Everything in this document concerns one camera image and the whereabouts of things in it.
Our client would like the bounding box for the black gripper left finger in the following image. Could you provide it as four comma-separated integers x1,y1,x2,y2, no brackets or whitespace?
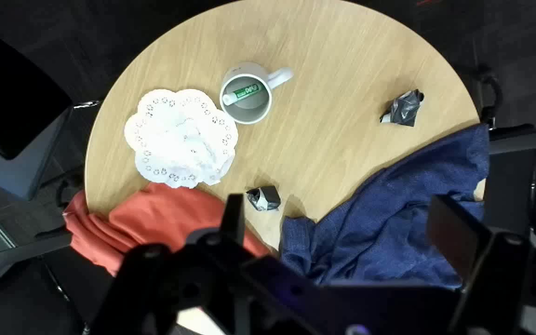
220,193,246,243

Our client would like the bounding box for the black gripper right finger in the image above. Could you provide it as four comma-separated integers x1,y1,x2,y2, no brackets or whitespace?
428,195,491,286

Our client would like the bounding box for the white ceramic mug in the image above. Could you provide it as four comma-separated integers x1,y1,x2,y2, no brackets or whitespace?
218,63,294,124

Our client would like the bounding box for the green Expo marker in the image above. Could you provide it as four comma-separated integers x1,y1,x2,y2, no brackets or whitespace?
222,83,261,106

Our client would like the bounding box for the small black crumpled wrapper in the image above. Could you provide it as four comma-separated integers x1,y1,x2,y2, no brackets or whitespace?
246,186,281,212

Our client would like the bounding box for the orange cloth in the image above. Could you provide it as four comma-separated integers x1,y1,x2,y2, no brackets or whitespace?
61,182,272,279

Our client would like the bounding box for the blue cloth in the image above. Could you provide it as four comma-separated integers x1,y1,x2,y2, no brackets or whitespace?
279,124,490,288

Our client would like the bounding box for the white paper doily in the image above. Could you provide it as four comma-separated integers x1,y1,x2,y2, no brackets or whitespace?
123,89,238,188

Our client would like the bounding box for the round wooden table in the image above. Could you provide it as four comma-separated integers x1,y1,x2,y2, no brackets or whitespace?
84,0,478,245

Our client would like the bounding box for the large black crumpled wrapper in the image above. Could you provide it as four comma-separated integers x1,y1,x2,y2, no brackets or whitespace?
380,89,424,126

